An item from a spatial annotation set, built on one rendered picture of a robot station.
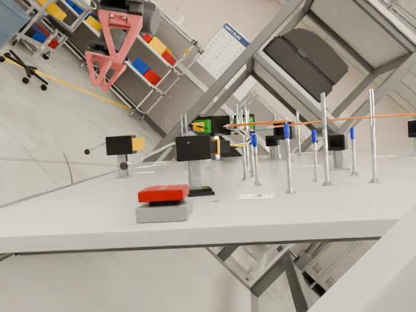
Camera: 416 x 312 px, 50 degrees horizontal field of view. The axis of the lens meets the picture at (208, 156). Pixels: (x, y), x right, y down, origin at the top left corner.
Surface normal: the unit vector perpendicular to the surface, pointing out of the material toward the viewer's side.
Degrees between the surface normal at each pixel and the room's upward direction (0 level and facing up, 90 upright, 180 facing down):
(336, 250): 90
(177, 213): 90
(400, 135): 90
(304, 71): 90
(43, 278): 0
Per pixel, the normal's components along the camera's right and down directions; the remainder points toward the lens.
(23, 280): 0.68, -0.73
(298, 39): -0.07, 0.08
